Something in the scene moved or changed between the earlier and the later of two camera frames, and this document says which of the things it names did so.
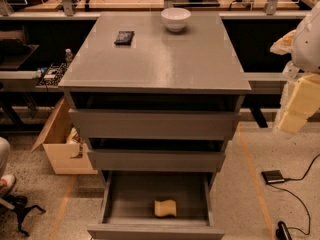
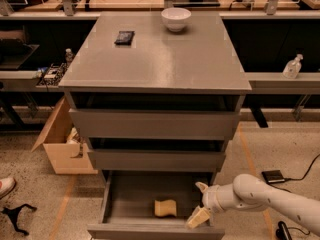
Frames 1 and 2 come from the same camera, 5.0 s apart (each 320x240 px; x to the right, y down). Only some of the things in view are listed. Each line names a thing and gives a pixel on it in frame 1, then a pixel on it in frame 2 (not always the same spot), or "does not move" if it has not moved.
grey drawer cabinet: x=157 y=95 does not move
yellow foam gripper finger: x=284 y=44 -> x=210 y=197
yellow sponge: x=165 y=208 does not move
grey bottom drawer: x=128 y=199 does not move
